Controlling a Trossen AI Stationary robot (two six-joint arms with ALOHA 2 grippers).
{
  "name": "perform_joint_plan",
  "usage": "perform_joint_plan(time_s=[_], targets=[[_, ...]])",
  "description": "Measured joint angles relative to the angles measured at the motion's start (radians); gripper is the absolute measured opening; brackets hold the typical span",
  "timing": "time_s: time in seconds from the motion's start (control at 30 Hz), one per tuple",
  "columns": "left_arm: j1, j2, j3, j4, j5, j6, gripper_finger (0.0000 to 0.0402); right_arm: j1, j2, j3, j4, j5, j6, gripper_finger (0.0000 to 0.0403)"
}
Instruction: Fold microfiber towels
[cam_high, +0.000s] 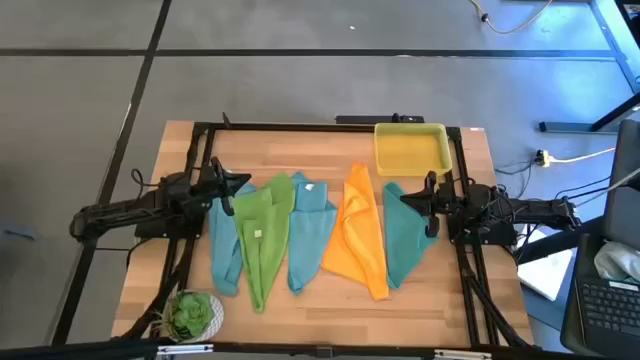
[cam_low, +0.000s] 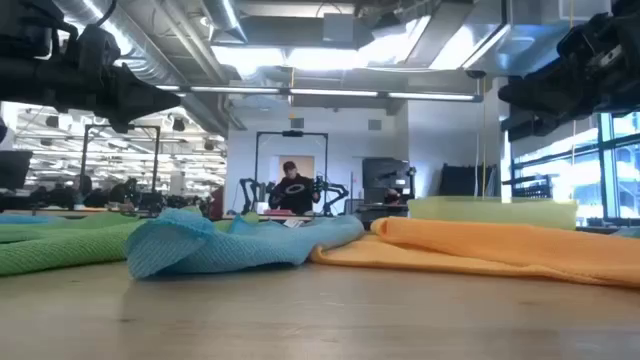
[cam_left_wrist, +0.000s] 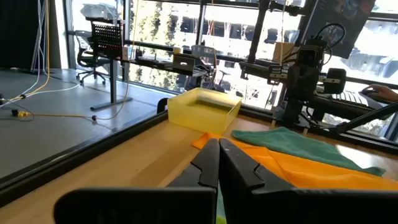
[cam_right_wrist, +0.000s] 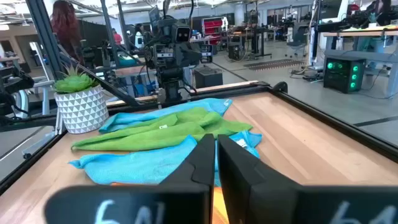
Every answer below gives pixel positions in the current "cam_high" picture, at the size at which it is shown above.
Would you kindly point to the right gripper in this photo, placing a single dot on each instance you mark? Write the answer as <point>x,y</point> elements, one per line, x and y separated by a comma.
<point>439,202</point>

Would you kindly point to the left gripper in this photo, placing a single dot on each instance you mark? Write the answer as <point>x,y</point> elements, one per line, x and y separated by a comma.
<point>210,185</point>

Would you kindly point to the green microfiber towel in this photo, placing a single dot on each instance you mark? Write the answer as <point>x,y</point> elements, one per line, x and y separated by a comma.
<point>267,210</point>

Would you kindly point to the blue microfiber towel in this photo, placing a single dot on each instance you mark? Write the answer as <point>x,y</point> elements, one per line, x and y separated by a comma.
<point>222,250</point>
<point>310,230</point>

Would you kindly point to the orange microfiber towel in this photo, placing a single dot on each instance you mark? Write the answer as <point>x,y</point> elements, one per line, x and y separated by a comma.
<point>357,235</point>

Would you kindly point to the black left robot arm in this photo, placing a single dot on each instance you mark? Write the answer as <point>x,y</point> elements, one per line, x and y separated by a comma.
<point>125,210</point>

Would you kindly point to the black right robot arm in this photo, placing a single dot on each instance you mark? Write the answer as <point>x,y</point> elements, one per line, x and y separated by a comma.
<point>540,210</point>

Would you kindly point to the teal microfiber towel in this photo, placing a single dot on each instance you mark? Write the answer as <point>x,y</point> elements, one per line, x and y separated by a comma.
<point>402,235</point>

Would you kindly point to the yellow plastic tray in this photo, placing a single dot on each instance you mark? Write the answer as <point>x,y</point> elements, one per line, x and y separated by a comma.
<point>410,152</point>

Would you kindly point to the succulent in white pot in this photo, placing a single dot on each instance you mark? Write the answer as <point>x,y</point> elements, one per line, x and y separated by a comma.
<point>190,315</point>

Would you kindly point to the white flat box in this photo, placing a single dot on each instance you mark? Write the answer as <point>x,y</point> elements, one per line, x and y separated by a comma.
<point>545,275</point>

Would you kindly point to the black diagonal bar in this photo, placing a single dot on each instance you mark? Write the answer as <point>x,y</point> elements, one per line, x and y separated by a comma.
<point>560,241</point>

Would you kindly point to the pale crumpled cloth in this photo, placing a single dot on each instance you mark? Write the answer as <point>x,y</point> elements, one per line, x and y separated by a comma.
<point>617,260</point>

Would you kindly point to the black laptop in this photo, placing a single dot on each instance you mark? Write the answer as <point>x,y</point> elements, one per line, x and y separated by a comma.
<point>607,310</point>

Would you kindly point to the dark flat scrap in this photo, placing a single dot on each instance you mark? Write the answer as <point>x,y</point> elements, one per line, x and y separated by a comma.
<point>20,234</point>

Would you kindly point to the black desk leg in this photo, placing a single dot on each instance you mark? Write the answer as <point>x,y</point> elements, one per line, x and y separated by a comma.
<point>620,111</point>

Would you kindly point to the black horizontal beam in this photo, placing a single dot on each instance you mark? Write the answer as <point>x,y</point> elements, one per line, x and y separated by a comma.
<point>75,350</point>

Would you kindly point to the grey metal bar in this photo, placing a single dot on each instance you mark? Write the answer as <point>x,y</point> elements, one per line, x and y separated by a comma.
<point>616,47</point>

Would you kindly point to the black aluminium table frame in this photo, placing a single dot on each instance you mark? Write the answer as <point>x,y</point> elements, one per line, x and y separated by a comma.
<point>300,127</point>

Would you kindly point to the silver metal bracket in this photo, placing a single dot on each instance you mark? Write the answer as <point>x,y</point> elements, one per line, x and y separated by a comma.
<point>185,349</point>
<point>462,355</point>

